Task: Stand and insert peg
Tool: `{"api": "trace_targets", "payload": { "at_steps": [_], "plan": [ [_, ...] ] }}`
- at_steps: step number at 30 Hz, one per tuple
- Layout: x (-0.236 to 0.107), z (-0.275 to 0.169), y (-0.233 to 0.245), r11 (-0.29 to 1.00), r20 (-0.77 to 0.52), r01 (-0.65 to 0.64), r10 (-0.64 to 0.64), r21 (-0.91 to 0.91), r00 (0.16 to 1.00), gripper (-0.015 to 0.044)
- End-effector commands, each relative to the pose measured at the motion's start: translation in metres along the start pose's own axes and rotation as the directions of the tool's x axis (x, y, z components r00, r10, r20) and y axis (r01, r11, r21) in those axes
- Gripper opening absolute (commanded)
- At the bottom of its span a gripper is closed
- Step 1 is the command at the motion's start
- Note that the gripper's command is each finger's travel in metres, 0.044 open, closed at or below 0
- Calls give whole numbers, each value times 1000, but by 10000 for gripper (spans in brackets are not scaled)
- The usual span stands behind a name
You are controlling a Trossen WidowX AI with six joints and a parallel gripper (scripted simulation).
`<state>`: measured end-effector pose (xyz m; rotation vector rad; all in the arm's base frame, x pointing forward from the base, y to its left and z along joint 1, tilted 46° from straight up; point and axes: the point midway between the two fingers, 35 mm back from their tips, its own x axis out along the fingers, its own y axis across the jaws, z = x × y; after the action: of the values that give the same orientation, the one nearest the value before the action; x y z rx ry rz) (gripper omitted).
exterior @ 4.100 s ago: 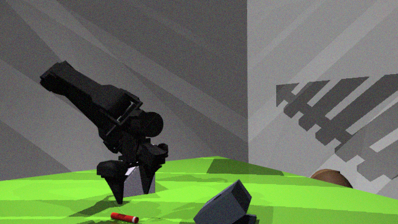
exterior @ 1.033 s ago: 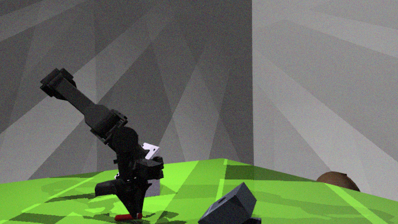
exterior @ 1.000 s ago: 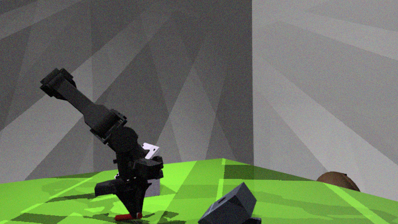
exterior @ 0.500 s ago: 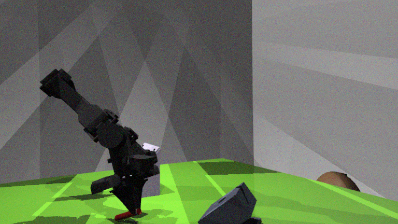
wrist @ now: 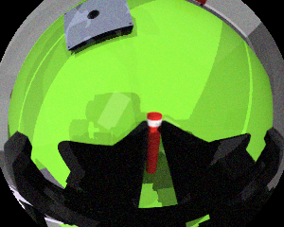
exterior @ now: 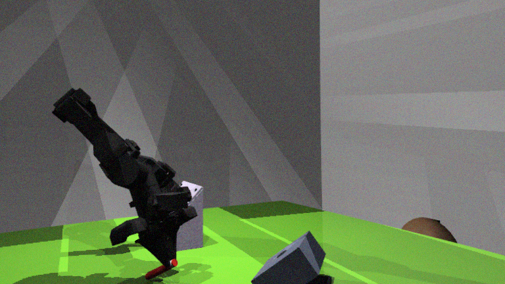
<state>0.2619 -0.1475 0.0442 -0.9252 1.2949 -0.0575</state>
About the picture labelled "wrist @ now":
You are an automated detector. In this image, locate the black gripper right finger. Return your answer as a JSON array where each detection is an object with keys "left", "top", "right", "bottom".
[{"left": 161, "top": 120, "right": 251, "bottom": 204}]

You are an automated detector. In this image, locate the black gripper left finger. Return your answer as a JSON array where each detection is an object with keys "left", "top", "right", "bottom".
[{"left": 58, "top": 120, "right": 147, "bottom": 208}]

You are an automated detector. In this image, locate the dark red peg with white band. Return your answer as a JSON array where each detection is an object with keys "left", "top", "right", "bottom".
[{"left": 146, "top": 111, "right": 162, "bottom": 174}]

